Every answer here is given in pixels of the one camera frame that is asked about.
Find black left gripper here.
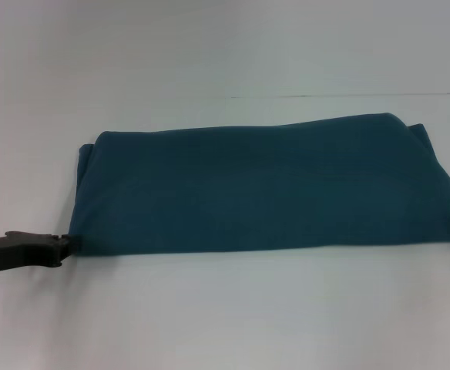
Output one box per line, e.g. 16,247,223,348
0,230,82,275

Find teal blue t-shirt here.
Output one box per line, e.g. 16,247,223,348
69,112,450,258

